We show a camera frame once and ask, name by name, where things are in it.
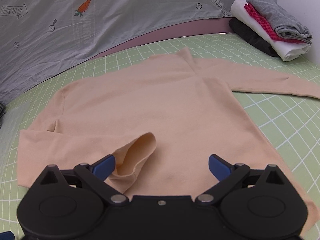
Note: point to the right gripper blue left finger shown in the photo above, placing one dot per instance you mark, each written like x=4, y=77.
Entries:
x=93, y=178

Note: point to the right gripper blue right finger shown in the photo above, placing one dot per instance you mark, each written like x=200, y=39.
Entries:
x=229, y=177

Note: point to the beige long-sleeve shirt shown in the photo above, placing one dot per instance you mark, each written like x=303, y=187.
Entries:
x=161, y=119

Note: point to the green grid cutting mat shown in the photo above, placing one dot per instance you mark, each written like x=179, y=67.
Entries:
x=289, y=122

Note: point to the blue plaid checked shirt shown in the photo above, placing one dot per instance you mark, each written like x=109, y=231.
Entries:
x=2, y=112

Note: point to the folded white garment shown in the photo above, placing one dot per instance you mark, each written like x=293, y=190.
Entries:
x=287, y=51

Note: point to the folded black garment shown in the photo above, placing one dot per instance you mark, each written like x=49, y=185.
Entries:
x=251, y=37

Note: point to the folded red checked garment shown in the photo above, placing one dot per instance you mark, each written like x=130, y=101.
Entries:
x=266, y=26

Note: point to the grey carrot-print backdrop sheet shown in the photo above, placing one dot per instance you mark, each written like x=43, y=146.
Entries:
x=42, y=38

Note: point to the folded grey garment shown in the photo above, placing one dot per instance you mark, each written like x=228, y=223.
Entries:
x=283, y=24

